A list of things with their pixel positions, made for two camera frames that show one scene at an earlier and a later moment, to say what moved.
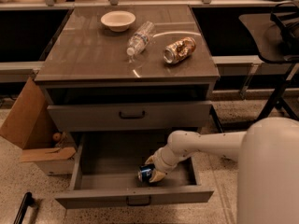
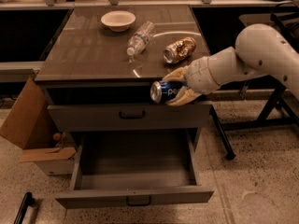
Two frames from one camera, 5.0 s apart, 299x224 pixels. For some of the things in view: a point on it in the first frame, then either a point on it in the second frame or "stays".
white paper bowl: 118,21 stays
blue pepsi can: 145,173 → 164,91
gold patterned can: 178,49 stays
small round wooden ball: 56,136 stays
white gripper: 161,163 → 200,75
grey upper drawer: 132,116 stays
